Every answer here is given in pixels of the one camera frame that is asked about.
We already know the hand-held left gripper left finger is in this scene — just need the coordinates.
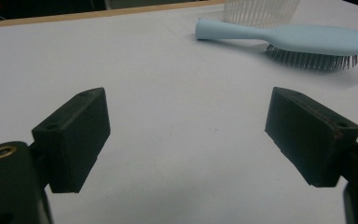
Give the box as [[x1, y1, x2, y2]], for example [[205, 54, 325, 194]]
[[31, 87, 112, 194]]

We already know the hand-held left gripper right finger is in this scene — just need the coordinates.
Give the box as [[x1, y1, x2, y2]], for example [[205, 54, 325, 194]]
[[264, 86, 358, 189]]

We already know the light blue hairbrush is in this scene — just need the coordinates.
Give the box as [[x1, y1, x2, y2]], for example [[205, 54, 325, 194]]
[[195, 17, 358, 72]]

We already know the white plastic basket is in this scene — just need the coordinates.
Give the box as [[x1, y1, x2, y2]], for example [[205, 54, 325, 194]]
[[223, 0, 302, 30]]

